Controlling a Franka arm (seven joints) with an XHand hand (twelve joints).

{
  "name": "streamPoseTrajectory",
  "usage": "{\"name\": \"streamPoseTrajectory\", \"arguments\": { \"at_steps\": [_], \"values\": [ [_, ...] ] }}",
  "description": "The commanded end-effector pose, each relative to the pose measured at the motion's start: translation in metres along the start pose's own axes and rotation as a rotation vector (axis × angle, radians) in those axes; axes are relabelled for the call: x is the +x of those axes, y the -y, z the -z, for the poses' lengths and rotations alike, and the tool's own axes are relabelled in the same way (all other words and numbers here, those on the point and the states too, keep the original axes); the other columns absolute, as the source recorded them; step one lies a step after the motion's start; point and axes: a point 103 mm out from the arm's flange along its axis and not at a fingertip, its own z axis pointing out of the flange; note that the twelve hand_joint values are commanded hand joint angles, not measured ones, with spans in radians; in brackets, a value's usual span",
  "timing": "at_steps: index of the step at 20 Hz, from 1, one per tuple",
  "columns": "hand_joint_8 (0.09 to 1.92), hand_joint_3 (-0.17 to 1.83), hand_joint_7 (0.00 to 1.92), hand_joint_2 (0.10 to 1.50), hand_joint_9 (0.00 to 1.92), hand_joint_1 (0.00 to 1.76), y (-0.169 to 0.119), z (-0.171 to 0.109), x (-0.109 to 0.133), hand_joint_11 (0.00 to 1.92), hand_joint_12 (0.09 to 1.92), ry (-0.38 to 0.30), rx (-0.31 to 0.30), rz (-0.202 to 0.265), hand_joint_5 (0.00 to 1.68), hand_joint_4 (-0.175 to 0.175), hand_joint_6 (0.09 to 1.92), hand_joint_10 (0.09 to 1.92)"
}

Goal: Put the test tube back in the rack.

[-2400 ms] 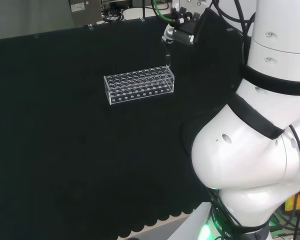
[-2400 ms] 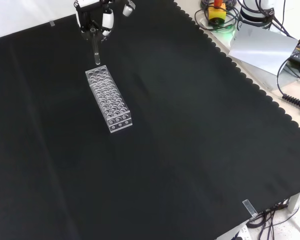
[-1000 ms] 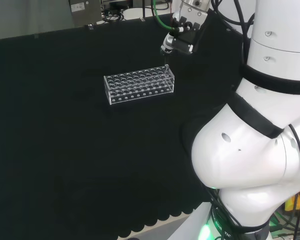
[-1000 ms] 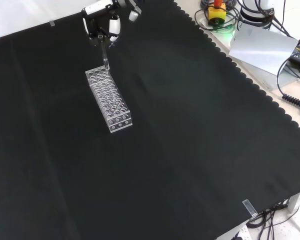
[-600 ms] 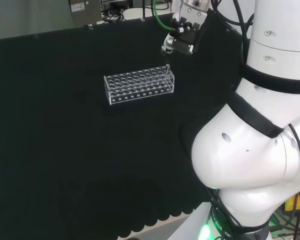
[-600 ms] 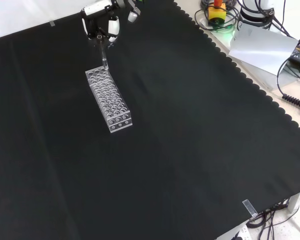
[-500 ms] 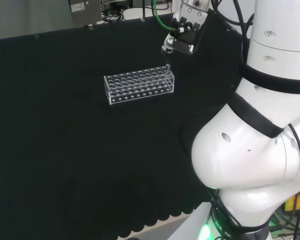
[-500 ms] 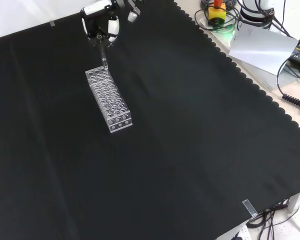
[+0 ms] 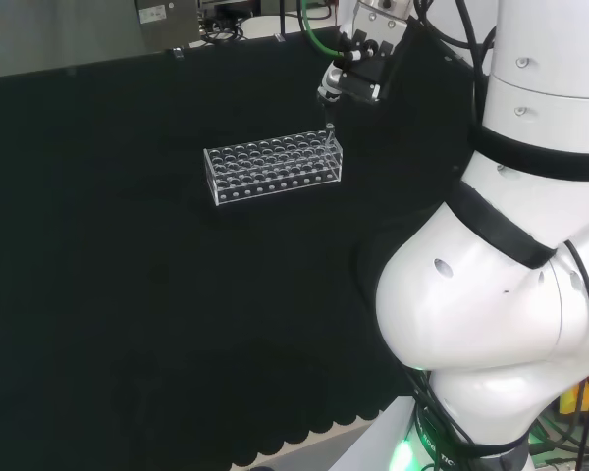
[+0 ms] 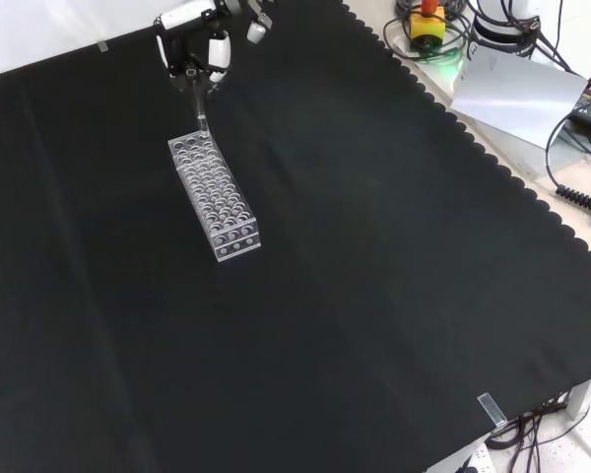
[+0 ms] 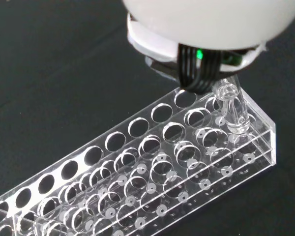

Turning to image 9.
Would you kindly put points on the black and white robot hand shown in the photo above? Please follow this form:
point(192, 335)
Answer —
point(370, 73)

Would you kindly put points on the clear glass test tube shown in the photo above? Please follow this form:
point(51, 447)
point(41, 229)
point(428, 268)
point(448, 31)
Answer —
point(329, 122)

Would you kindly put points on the clear plastic test tube rack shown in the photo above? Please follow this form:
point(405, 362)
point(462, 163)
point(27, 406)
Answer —
point(275, 167)

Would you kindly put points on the clear cloth clip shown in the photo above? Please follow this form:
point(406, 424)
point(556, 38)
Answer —
point(280, 38)
point(177, 53)
point(451, 59)

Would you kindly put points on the grey metal box with label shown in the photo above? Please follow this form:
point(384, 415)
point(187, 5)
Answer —
point(169, 22)

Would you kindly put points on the black bench cloth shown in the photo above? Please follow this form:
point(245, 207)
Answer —
point(127, 270)

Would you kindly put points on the pale board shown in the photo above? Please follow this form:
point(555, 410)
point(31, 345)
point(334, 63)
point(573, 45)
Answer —
point(54, 34)

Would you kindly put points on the yellow stop button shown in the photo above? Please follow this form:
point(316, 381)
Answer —
point(569, 400)

